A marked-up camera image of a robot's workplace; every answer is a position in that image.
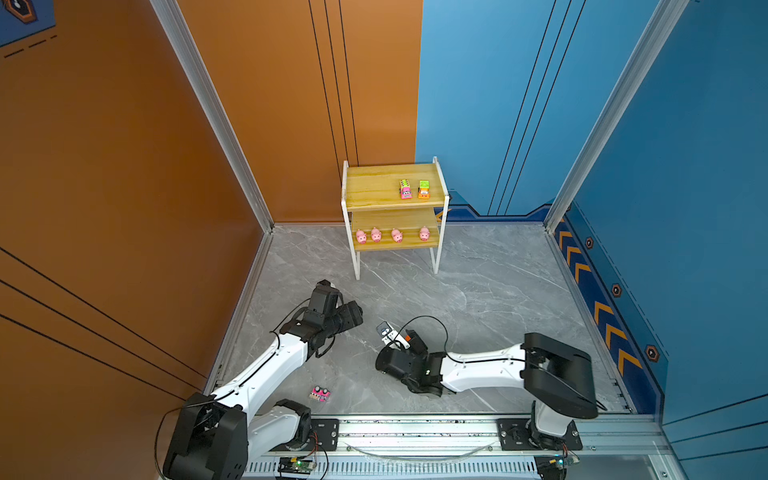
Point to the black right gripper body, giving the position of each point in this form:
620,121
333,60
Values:
412,354

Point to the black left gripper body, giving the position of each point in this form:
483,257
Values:
343,319

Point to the pink purple toy car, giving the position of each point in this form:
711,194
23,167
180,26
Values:
405,190

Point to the green toy car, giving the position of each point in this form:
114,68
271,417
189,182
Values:
424,189

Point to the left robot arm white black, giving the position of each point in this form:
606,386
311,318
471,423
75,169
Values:
216,435

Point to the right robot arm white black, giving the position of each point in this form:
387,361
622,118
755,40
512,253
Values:
558,376

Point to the green circuit board left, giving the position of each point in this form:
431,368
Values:
295,468

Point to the circuit board right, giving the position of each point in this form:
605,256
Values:
555,467

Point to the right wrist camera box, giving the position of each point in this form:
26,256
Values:
391,337

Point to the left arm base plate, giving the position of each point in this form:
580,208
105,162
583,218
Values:
323,430

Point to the white frame wooden shelf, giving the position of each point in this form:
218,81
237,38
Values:
370,199

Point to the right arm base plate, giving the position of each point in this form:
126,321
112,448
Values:
517,434

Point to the aluminium corner post left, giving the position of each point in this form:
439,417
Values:
177,31

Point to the aluminium corner post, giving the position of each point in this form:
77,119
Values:
177,31
662,22

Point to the aluminium corner post right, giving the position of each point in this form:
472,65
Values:
662,22

